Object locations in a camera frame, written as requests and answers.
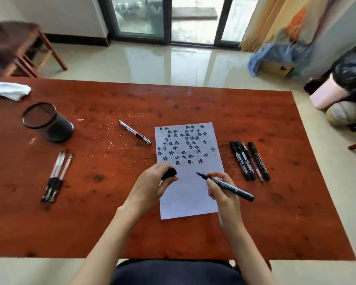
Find person's right hand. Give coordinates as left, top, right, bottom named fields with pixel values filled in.
left=206, top=172, right=245, bottom=226

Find black garbage bag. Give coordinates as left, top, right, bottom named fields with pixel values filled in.
left=304, top=37, right=356, bottom=134

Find pink plastic bin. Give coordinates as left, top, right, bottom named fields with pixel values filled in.
left=309, top=72, right=351, bottom=111

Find glass sliding door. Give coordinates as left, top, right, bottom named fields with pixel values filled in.
left=97, top=0, right=260, bottom=50

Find person's dark trousers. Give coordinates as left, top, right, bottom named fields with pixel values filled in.
left=111, top=259, right=247, bottom=285

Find person's left forearm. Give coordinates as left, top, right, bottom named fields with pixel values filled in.
left=69, top=206, right=144, bottom=285

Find white paper sheet with writing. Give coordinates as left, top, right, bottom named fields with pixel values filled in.
left=154, top=122, right=225, bottom=220

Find person's right forearm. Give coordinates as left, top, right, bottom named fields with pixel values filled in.
left=219, top=218, right=278, bottom=285

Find wooden chair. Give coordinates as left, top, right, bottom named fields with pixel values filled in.
left=0, top=13, right=68, bottom=79

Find black mesh pen holder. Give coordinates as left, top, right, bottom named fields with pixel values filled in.
left=22, top=102, right=75, bottom=143

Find person's left hand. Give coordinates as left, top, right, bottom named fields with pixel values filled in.
left=119, top=162, right=178, bottom=219

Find blue plastic sheet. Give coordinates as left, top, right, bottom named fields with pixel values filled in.
left=247, top=41, right=315, bottom=78

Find black marker cap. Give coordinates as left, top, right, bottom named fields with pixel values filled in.
left=161, top=168, right=177, bottom=181

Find crumpled white tissue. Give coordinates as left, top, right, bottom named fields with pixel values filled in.
left=0, top=82, right=32, bottom=102

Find cardboard box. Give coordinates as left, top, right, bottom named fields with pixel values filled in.
left=259, top=60, right=296, bottom=79

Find capped black marker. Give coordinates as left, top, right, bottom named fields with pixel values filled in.
left=235, top=141, right=258, bottom=181
left=248, top=141, right=271, bottom=181
left=229, top=141, right=253, bottom=181

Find silver black ballpoint pen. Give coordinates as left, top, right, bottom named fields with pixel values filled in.
left=119, top=120, right=152, bottom=146

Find yellow patterned curtain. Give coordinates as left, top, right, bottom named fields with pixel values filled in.
left=240, top=0, right=340, bottom=54

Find clear gel pen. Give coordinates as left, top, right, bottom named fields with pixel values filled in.
left=50, top=154, right=75, bottom=203
left=46, top=152, right=68, bottom=203
left=41, top=151, right=66, bottom=203
left=240, top=141, right=264, bottom=183

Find worn grey ball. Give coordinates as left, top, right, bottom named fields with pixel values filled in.
left=326, top=101, right=356, bottom=130

